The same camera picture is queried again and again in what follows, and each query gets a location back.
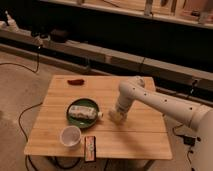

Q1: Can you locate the white rectangular sponge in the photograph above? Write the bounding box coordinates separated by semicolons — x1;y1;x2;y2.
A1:
109;110;126;124

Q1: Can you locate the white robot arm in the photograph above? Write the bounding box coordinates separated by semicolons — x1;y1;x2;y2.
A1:
111;76;213;171

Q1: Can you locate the white plastic bottle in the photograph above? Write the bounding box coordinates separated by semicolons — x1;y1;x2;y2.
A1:
68;105;103;120

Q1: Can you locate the green round plate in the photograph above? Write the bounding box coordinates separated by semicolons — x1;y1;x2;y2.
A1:
66;98;99;129

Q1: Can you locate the orange snack packet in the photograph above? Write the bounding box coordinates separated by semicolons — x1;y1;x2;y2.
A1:
84;136;96;162

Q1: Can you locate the red sausage piece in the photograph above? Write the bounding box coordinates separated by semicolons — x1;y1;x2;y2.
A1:
67;79;84;85

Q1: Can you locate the white paper cup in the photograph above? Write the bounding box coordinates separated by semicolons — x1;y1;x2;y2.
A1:
60;126;81;148

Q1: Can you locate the black power adapter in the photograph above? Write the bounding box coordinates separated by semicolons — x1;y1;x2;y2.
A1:
183;136;195;146

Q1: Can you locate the black device on ledge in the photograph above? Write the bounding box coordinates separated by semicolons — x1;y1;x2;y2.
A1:
50;29;69;43

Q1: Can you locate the white spray bottle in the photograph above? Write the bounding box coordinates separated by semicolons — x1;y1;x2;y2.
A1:
5;12;19;32

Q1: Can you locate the black floor cable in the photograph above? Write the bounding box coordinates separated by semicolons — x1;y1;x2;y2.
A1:
0;44;44;171

